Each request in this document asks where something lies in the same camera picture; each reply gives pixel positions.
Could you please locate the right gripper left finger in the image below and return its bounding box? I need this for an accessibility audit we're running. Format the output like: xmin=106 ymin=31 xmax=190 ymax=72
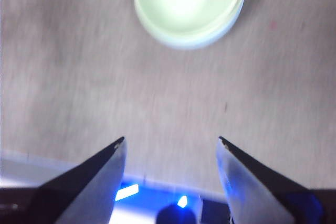
xmin=34 ymin=136 xmax=128 ymax=224

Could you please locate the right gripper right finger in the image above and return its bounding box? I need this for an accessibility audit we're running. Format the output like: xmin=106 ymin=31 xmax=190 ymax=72
xmin=216 ymin=136 xmax=324 ymax=224

